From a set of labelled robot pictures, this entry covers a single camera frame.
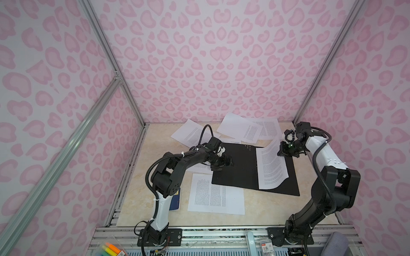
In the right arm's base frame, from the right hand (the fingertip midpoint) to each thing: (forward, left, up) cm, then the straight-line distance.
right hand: (280, 151), depth 87 cm
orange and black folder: (-6, +18, -14) cm, 24 cm away
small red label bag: (-43, +12, -11) cm, 46 cm away
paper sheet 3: (+30, -5, -15) cm, 34 cm away
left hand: (-4, +26, -9) cm, 28 cm away
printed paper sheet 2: (-5, +3, -10) cm, 12 cm away
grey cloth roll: (-41, -17, -11) cm, 46 cm away
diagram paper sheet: (+19, +22, -14) cm, 32 cm away
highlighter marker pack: (-44, +80, -12) cm, 92 cm away
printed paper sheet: (-21, +39, -14) cm, 47 cm away
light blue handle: (-41, +19, -9) cm, 47 cm away
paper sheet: (+24, +54, -14) cm, 60 cm away
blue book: (-24, +55, -10) cm, 61 cm away
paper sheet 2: (+30, +18, -14) cm, 38 cm away
